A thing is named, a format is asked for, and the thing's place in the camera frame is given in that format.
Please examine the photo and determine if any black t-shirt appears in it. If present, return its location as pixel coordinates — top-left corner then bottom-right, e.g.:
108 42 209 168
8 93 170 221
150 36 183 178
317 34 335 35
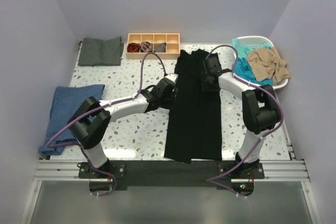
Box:
164 49 223 164

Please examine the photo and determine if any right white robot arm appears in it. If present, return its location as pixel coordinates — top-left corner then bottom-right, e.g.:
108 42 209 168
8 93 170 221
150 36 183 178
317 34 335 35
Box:
202 56 281 178

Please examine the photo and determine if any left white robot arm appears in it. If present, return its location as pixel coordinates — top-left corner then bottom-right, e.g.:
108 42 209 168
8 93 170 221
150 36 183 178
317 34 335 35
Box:
68 73 178 178

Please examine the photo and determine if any teal t-shirt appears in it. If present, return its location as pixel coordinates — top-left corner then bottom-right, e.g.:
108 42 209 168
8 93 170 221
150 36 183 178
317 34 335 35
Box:
231 38 273 85

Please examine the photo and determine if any dark grey small item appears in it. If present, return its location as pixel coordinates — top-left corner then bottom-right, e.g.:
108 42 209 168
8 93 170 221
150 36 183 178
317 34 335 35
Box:
153 42 166 53

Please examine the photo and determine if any white laundry basket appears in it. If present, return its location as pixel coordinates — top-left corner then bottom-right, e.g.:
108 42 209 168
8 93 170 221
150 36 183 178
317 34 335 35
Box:
231 36 291 90

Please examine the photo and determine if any wooden compartment tray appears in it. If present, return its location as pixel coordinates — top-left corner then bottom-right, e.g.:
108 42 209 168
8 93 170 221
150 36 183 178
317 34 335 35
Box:
124 33 181 60

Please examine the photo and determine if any brown patterned small item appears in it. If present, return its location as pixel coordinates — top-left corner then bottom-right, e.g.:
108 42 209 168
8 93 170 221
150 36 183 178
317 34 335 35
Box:
140 41 153 52

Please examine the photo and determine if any tan t-shirt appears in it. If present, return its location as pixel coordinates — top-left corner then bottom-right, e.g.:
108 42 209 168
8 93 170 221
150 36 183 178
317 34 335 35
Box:
247 47 291 83

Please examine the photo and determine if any red black small item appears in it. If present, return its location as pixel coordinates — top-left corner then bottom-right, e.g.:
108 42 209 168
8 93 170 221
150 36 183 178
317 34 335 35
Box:
127 43 140 53

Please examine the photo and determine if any folded grey-green t-shirt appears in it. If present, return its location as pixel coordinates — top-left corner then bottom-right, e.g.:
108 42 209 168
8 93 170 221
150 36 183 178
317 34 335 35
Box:
78 37 124 67

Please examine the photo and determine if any folded blue t-shirt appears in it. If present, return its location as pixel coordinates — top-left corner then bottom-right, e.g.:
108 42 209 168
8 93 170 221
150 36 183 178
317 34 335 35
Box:
39 84 106 156

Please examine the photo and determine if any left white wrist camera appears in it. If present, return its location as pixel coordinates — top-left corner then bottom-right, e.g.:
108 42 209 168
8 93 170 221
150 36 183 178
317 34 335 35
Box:
165 73 178 83

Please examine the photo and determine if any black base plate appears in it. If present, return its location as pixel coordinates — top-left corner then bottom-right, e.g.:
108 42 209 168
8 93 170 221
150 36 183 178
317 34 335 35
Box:
77 160 265 197

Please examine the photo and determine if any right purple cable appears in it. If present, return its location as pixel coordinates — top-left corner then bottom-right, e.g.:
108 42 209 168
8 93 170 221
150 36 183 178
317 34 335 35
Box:
206 45 285 198

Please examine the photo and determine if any aluminium rail frame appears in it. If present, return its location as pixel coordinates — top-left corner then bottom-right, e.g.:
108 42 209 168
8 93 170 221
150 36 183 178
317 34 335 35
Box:
20 98 322 224

